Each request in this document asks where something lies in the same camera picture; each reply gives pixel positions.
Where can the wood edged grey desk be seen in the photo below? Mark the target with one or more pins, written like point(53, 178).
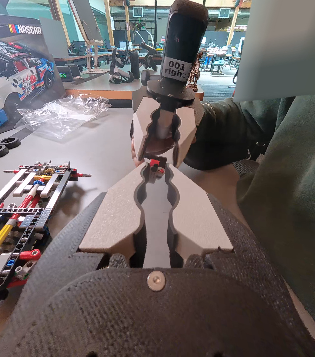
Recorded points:
point(104, 83)

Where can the black box green display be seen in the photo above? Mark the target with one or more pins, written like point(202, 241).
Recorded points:
point(68, 74)

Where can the wooden easel stand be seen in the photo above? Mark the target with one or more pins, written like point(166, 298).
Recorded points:
point(89, 22)

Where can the clear empty plastic bag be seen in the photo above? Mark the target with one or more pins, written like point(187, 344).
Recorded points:
point(62, 117)

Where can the brown wooden mechanical model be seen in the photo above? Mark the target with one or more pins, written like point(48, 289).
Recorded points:
point(195, 72)

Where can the lego set box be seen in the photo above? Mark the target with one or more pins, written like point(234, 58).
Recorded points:
point(12, 69)

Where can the small red grey lego subassembly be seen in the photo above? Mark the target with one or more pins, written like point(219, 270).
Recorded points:
point(155, 163)

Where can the black office chair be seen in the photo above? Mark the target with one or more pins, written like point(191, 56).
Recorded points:
point(246, 167)

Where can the black cylinder speaker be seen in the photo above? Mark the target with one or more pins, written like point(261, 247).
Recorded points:
point(134, 65)

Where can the person's right hand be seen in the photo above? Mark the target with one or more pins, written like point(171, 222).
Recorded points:
point(157, 145)

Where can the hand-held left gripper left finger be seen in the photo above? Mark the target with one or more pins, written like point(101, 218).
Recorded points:
point(113, 223)

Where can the lego car chassis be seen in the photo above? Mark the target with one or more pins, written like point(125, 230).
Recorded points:
point(29, 220)

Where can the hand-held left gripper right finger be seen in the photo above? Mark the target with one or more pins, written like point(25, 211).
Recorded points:
point(202, 223)

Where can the person's right forearm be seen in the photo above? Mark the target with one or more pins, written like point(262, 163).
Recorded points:
point(230, 131)

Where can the person's green sweatshirt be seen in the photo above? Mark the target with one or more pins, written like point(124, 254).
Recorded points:
point(299, 209)

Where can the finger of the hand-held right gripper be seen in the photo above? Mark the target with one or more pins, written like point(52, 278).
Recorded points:
point(143, 120)
point(188, 125)

